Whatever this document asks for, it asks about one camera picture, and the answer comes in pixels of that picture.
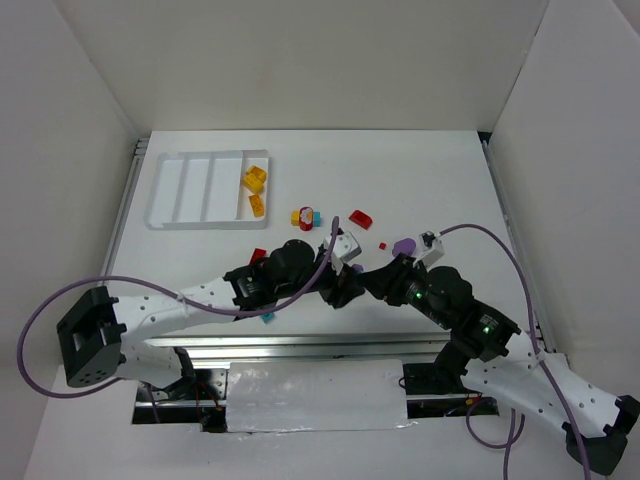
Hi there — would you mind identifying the yellow lego brick in tray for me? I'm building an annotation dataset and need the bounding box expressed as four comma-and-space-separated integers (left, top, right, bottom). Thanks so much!
248, 194, 265, 218

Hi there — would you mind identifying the red flat lego brick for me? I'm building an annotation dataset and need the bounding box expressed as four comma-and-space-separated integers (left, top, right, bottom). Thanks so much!
249, 248, 267, 265

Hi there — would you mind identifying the purple rounded lego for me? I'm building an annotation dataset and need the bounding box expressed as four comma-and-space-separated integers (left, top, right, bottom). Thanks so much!
392, 238, 416, 257

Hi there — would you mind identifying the white divided sorting tray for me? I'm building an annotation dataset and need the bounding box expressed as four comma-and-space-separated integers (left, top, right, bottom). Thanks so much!
144, 150, 270, 230

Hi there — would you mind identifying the yellow red blue lego cluster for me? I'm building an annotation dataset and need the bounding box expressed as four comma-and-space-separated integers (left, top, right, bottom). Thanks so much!
290, 207, 322, 231

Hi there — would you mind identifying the small teal square lego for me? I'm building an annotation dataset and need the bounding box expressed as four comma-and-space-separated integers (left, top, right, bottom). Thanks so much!
261, 313, 275, 324

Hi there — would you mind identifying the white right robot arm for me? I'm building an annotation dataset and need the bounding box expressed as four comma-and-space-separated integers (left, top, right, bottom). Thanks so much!
357, 256, 639, 476

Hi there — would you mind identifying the red sloped lego brick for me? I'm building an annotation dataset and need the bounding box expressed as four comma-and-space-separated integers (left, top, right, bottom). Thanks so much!
349, 209, 373, 230

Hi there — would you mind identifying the yellow round printed lego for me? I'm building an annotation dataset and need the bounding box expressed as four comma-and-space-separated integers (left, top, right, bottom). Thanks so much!
242, 173, 264, 195

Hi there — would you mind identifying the aluminium front rail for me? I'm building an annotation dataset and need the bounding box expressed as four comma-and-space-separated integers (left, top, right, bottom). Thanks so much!
149, 333, 449, 367

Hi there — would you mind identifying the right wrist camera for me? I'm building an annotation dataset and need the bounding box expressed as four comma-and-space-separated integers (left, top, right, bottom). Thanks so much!
414, 231, 445, 269

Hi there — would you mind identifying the yellow lego brick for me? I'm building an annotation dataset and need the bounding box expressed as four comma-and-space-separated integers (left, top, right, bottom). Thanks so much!
248, 165, 267, 183
248, 194, 265, 218

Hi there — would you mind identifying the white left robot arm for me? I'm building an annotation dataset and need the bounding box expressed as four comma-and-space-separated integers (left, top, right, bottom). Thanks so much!
56, 233, 364, 390

